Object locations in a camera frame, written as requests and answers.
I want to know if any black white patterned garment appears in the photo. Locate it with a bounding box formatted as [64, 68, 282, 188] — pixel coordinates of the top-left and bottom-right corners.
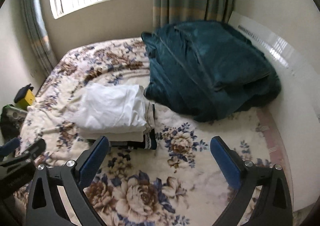
[109, 103, 157, 150]

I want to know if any white cloth garment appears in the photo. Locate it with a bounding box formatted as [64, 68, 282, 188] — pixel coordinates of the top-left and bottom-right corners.
[64, 83, 146, 134]

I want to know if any left green curtain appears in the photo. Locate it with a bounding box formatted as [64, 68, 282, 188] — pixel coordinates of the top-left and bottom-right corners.
[21, 0, 57, 76]

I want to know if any dark teal folded quilt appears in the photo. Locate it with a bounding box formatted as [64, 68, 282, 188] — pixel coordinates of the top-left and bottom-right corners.
[141, 21, 281, 122]

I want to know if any yellow black box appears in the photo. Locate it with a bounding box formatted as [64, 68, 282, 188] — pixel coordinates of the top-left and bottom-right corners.
[14, 83, 35, 110]

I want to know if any white headboard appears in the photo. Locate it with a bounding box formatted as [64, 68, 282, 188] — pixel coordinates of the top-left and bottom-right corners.
[229, 12, 319, 211]

